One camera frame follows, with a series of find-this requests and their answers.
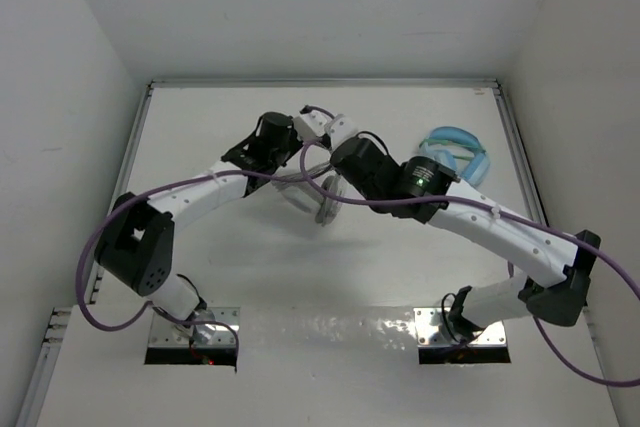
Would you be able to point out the white grey headphones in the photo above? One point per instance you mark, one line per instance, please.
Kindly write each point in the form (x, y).
(299, 193)

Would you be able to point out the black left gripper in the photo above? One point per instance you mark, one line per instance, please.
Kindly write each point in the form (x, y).
(294, 138)

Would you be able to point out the light blue headphones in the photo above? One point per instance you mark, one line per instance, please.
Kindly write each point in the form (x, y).
(458, 150)

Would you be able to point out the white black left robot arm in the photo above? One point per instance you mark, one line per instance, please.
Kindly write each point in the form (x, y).
(137, 245)

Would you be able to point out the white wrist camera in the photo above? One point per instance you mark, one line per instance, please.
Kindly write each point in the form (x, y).
(338, 130)
(311, 121)

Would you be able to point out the metal base plate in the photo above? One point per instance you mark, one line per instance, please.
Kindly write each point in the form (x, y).
(165, 334)
(431, 332)

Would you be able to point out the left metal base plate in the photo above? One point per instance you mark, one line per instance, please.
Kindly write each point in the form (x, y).
(165, 334)

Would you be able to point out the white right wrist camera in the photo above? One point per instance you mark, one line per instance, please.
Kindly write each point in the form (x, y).
(338, 130)

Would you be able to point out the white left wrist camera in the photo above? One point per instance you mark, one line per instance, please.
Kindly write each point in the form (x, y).
(311, 121)

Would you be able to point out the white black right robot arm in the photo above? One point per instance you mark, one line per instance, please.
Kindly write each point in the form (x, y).
(555, 273)

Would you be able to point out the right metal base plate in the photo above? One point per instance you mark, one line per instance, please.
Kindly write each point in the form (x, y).
(431, 332)

